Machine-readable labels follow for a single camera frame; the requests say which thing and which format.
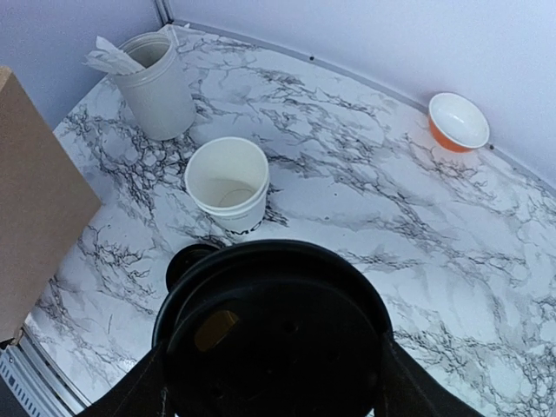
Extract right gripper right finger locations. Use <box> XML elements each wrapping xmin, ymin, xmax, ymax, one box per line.
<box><xmin>374</xmin><ymin>333</ymin><xmax>478</xmax><ymax>417</ymax></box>

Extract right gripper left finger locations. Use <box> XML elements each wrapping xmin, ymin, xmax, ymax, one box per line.
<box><xmin>82</xmin><ymin>342</ymin><xmax>174</xmax><ymax>417</ymax></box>

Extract black plastic cup lid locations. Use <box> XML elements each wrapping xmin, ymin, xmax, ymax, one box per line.
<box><xmin>165</xmin><ymin>243</ymin><xmax>218</xmax><ymax>292</ymax></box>

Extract brown paper bag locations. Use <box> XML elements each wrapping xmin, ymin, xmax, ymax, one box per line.
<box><xmin>1</xmin><ymin>66</ymin><xmax>101</xmax><ymax>346</ymax></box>

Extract stack of white paper cups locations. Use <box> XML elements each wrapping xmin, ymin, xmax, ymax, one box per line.
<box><xmin>184</xmin><ymin>136</ymin><xmax>270</xmax><ymax>236</ymax></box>

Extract orange bowl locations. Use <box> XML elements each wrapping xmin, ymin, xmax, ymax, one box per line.
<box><xmin>428</xmin><ymin>92</ymin><xmax>490</xmax><ymax>153</ymax></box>

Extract white canister with stirrers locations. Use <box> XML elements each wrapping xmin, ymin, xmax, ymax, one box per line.
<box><xmin>85</xmin><ymin>32</ymin><xmax>195</xmax><ymax>141</ymax></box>

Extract left aluminium frame post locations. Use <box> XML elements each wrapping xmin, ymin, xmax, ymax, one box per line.
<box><xmin>155</xmin><ymin>0</ymin><xmax>175</xmax><ymax>25</ymax></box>

